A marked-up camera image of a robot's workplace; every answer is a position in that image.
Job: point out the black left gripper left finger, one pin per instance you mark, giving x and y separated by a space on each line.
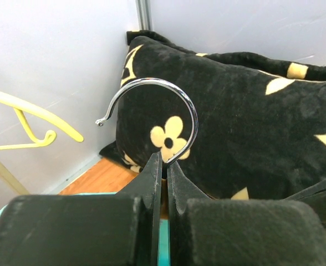
118 229

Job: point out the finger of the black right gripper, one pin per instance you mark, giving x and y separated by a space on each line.
315 197

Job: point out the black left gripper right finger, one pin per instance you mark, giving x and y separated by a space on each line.
205 231

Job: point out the orange hanger with metal hook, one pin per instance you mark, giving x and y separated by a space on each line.
171 87

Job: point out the teal t shirt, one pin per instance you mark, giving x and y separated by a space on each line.
164 257

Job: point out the black floral blanket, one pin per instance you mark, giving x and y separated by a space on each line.
261 121

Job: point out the wooden clothes rack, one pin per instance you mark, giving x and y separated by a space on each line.
11 181

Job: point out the metal corner post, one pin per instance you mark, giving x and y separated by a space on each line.
144 14

